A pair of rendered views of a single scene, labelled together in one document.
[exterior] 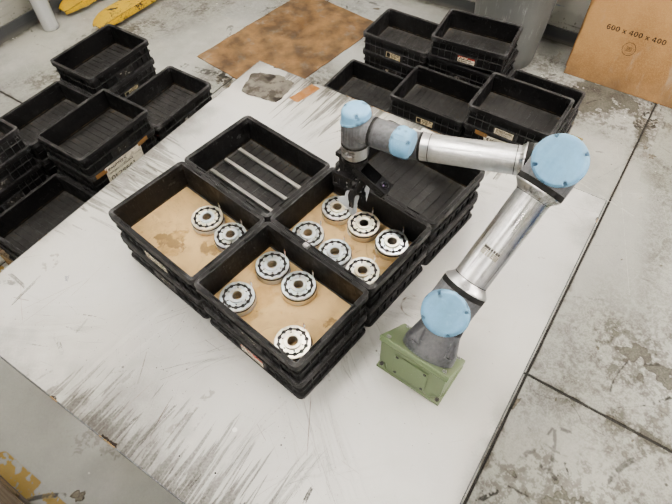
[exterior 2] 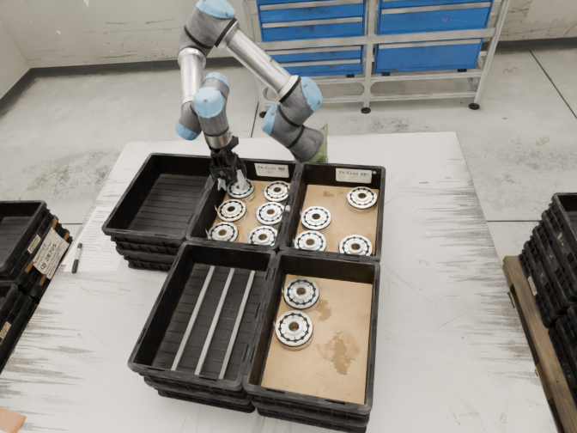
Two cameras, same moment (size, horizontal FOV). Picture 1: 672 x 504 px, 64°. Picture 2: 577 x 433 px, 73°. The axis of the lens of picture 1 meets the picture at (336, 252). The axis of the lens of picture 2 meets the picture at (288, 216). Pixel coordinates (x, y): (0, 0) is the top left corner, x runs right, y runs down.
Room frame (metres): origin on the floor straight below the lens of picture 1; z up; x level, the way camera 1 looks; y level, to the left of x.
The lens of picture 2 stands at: (1.30, 0.86, 1.86)
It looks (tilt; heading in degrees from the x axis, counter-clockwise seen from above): 48 degrees down; 246
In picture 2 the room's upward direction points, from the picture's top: 8 degrees counter-clockwise
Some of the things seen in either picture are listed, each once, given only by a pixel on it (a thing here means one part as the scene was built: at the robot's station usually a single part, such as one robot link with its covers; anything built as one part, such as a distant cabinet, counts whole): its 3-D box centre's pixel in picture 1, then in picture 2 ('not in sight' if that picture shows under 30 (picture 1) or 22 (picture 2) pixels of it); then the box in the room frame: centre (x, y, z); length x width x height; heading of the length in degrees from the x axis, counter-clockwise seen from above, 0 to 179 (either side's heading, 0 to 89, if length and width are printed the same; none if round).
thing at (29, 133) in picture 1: (59, 137); not in sight; (2.14, 1.40, 0.31); 0.40 x 0.30 x 0.34; 146
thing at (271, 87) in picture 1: (266, 85); not in sight; (2.01, 0.29, 0.71); 0.22 x 0.19 x 0.01; 56
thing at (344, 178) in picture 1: (352, 169); (223, 159); (1.07, -0.05, 1.11); 0.09 x 0.08 x 0.12; 55
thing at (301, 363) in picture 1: (280, 289); (336, 207); (0.81, 0.15, 0.92); 0.40 x 0.30 x 0.02; 48
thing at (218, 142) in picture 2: (354, 149); (218, 135); (1.06, -0.05, 1.20); 0.08 x 0.08 x 0.05
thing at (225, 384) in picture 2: (257, 164); (209, 305); (1.30, 0.25, 0.92); 0.40 x 0.30 x 0.02; 48
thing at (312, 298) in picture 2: (230, 235); (300, 292); (1.05, 0.33, 0.86); 0.10 x 0.10 x 0.01
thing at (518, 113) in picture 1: (509, 139); (24, 259); (1.99, -0.86, 0.37); 0.40 x 0.30 x 0.45; 55
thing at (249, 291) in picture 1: (237, 296); (355, 247); (0.82, 0.29, 0.86); 0.10 x 0.10 x 0.01
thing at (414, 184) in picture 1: (407, 181); (170, 203); (1.25, -0.24, 0.87); 0.40 x 0.30 x 0.11; 48
